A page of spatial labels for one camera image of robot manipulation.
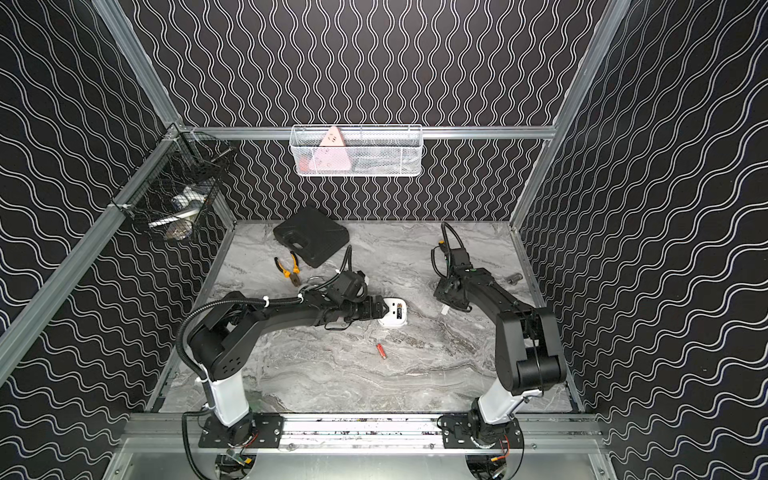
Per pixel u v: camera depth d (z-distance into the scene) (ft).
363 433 2.50
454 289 2.27
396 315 3.01
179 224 2.45
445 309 3.18
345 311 2.49
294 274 3.40
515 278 3.31
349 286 2.45
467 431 2.40
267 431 2.46
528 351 1.52
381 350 2.88
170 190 3.03
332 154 2.96
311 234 3.53
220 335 1.67
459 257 2.54
